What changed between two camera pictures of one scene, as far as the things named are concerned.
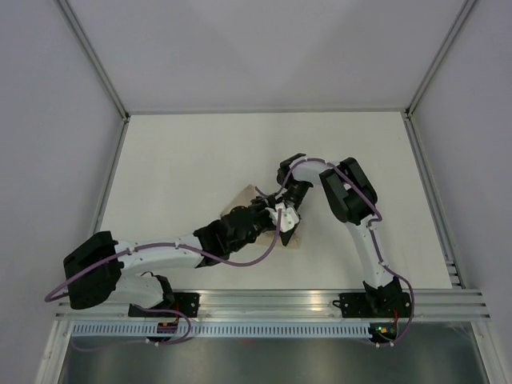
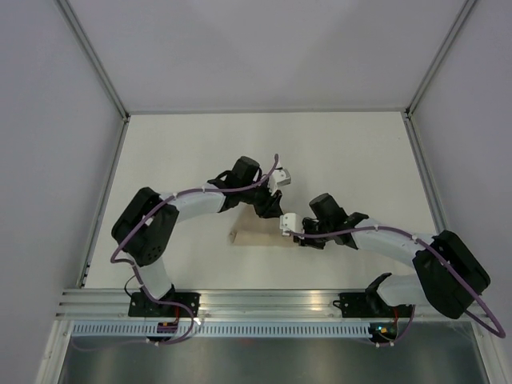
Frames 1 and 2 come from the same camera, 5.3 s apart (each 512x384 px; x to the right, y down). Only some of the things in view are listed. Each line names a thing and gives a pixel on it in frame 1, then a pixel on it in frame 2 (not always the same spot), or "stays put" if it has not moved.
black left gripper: [261, 204] to [270, 208]
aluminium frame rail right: [416, 145] stays put
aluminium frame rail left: [107, 83] stays put
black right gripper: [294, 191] to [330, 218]
